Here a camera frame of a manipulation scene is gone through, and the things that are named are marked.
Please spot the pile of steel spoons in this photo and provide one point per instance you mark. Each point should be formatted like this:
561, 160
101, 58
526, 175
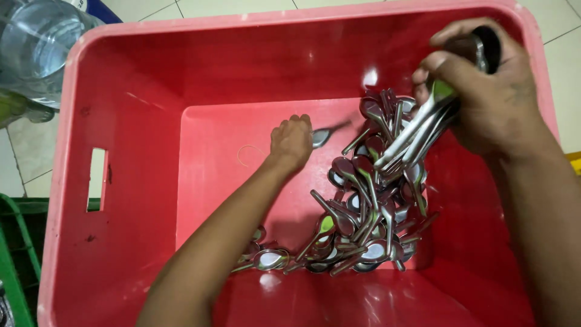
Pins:
363, 213

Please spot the person's right hand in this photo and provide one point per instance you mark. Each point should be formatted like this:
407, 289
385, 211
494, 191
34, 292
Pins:
488, 97

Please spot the bundle of steel cutlery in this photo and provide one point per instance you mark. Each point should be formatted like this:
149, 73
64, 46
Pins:
426, 122

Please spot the person's left hand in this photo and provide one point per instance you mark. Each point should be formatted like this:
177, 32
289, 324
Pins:
290, 143

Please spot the red plastic crate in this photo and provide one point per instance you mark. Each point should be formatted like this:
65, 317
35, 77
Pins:
190, 181

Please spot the green plastic crate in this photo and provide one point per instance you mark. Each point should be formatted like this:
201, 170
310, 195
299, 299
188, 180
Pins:
16, 259

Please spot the clear plastic water bottle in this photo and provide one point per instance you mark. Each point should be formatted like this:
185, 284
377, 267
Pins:
31, 50

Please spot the single steel spoon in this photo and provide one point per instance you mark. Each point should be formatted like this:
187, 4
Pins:
324, 135

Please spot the person's left fingers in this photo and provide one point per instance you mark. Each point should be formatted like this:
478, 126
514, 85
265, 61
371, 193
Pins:
295, 121

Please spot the yellow plastic object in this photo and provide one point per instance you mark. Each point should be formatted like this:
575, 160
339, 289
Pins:
574, 161

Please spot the tan rubber band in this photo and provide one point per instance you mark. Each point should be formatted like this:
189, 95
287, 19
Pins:
247, 154

